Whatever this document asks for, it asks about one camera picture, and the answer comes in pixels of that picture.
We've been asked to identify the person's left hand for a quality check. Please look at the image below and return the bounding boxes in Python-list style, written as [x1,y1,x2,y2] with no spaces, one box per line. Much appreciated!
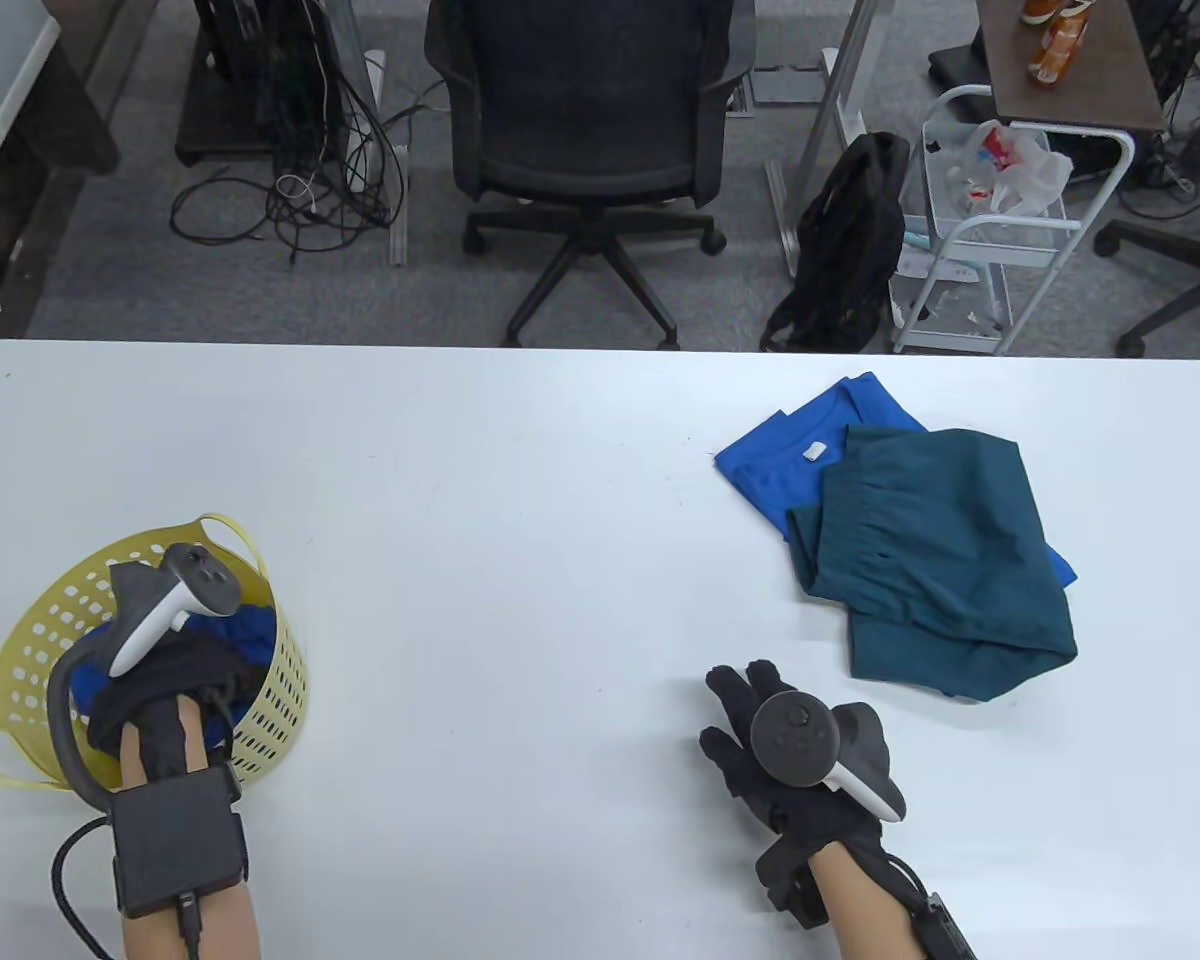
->
[88,635,263,783]

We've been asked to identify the person's right hand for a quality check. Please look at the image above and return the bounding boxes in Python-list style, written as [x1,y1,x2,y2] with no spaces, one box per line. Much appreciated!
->
[700,660,886,853]

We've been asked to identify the blue towel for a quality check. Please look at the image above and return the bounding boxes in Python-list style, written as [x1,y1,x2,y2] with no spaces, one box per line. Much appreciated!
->
[70,600,279,753]

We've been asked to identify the yellow perforated laundry basket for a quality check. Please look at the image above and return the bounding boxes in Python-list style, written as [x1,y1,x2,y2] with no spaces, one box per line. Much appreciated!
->
[0,512,311,793]

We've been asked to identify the teal shorts clothes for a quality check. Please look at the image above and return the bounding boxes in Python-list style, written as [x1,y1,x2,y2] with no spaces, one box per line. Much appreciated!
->
[788,427,1078,703]

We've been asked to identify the blue t-shirt clothes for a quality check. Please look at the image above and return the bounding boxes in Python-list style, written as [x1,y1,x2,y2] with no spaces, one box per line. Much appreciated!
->
[713,372,1078,699]

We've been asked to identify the person's right forearm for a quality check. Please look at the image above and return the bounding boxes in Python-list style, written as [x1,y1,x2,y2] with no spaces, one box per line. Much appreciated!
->
[810,845,923,960]

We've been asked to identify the person's left forearm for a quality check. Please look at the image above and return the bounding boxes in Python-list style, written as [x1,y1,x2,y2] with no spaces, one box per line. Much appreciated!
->
[118,700,263,960]

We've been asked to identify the grey white handheld controller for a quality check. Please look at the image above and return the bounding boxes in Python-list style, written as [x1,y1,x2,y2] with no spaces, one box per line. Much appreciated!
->
[47,543,243,809]
[750,692,907,823]

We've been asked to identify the white desk leg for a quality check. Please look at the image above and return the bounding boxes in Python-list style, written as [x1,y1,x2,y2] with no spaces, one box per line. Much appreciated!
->
[363,50,413,266]

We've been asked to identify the dark wooden desk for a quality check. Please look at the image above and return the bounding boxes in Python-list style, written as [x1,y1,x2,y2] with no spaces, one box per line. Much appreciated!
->
[0,0,121,336]

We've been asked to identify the black backpack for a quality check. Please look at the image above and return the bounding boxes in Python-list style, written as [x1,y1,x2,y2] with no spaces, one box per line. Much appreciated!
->
[760,130,911,353]

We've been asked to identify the black computer cabinet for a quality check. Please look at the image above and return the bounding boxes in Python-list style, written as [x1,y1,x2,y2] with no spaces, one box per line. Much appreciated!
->
[175,0,346,166]

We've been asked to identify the white metal utility cart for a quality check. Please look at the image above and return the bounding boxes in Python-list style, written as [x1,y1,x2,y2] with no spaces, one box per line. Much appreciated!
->
[890,85,1136,356]

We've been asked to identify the black mesh office chair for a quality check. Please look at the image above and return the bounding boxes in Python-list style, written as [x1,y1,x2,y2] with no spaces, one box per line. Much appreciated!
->
[422,0,759,351]

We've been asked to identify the black swivel chair base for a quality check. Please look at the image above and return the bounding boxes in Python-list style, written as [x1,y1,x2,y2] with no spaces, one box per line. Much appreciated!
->
[1095,95,1200,359]

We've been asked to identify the white plastic bag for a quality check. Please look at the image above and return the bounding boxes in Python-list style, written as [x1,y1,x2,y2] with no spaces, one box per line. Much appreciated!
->
[925,118,1073,216]

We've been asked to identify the silver metal desk leg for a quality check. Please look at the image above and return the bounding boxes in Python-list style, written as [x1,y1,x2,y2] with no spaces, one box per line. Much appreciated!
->
[765,0,879,276]

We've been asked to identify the grey desk foot plate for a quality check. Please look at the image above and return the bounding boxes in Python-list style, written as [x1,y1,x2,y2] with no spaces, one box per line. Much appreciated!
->
[750,65,827,107]

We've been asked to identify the brown side table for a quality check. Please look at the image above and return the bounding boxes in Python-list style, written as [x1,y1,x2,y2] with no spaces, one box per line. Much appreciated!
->
[975,0,1166,133]

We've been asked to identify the black glove bracket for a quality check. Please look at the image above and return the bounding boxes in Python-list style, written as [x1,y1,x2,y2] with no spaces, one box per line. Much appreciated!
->
[757,835,833,931]

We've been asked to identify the black box wrist camera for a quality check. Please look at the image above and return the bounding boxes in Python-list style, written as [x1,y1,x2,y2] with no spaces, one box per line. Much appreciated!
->
[110,772,251,919]

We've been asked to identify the black strapped wrist camera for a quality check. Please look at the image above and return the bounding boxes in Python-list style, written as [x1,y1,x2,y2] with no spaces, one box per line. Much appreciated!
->
[918,895,979,960]

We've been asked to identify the tangled black cable bundle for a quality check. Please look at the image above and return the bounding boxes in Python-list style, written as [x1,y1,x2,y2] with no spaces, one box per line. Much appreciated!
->
[170,0,413,266]

